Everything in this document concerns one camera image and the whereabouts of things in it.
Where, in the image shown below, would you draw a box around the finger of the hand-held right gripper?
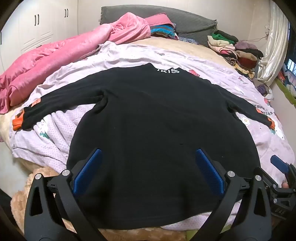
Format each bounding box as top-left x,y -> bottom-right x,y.
270,155 -> 289,173

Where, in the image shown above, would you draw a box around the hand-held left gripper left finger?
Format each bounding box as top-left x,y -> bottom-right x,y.
24,148 -> 103,241

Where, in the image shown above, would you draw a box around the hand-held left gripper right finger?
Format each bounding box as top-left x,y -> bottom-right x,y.
195,148 -> 272,241

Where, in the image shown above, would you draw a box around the black sweater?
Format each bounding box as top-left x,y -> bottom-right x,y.
22,62 -> 274,231

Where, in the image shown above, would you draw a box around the white bag of clothes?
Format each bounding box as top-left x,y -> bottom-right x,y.
257,83 -> 275,100

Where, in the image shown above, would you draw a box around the colourful clothes heap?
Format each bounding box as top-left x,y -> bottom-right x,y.
277,58 -> 296,93

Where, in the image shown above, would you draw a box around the pile of folded clothes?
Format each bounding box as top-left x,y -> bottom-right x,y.
207,30 -> 264,79

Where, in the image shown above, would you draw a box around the striped folded clothes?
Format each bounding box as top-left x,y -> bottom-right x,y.
150,23 -> 179,39

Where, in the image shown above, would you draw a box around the lilac strawberry printed sheet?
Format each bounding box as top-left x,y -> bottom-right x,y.
11,40 -> 294,232

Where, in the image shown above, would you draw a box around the cream satin curtain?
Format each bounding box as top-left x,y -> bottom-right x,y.
257,2 -> 290,86

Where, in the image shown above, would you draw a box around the pink quilt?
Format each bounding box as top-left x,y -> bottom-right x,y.
0,12 -> 152,114

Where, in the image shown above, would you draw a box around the window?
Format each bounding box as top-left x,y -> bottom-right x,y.
287,23 -> 296,77

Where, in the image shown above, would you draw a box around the blue patterned cloth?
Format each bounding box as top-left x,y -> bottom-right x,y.
178,36 -> 200,45

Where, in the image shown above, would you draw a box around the beige fleece bed cover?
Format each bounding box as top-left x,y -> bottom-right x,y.
0,36 -> 257,241

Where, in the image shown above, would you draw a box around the grey headboard cover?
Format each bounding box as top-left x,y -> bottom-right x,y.
100,6 -> 219,40

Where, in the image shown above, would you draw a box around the white wardrobe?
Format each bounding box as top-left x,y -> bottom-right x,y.
0,0 -> 78,72

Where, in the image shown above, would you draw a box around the green padded rail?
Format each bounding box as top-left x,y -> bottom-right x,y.
275,79 -> 296,105

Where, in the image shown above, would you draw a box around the thin wall cable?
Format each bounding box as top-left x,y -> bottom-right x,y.
248,32 -> 269,42

